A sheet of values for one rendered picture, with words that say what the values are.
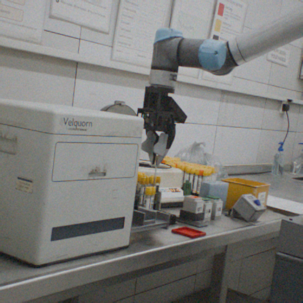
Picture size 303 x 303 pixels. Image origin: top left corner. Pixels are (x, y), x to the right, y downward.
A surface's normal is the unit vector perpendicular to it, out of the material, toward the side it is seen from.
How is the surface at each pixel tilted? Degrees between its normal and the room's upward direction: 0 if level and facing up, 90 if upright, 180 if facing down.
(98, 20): 89
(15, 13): 95
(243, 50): 107
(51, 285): 90
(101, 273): 90
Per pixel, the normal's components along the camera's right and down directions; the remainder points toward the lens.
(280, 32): -0.31, 0.34
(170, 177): 0.69, 0.16
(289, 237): -0.60, 0.00
